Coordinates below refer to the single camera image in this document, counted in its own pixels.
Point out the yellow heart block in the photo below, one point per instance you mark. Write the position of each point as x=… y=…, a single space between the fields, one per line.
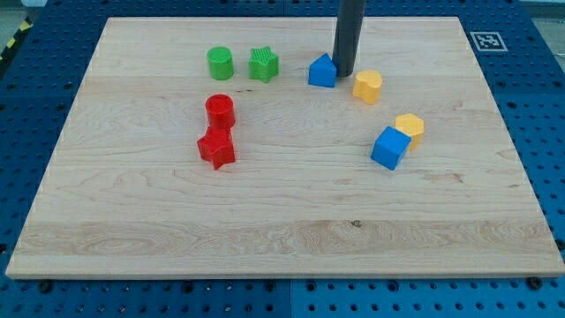
x=367 y=86

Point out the light wooden board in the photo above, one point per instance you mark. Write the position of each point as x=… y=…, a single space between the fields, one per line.
x=126 y=194

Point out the red star block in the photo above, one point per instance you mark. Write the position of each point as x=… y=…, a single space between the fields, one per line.
x=216 y=147

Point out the red cylinder block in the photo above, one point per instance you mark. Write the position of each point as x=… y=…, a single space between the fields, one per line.
x=220 y=111

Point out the blue house-shaped block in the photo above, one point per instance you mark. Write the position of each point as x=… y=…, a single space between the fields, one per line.
x=322 y=72

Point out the green star block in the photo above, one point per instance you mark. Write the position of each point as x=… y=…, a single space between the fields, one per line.
x=263 y=64

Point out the blue cube block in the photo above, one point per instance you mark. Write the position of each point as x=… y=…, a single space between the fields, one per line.
x=390 y=147

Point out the green cylinder block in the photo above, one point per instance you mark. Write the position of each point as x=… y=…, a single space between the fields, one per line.
x=220 y=63

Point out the yellow hexagon block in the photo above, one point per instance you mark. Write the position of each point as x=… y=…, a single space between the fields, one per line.
x=413 y=126

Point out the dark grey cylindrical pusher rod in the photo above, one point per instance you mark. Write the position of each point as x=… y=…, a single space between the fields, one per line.
x=347 y=32

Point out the white fiducial marker tag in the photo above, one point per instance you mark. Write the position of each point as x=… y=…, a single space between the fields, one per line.
x=487 y=41

